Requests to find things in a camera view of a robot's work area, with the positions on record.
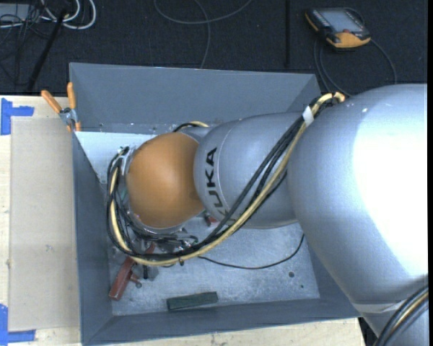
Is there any grey metal bin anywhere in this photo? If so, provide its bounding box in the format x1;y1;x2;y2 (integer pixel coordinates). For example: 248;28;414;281
69;62;362;346

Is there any dark green flat block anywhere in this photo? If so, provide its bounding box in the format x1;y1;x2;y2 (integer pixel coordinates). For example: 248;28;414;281
166;290;219;311

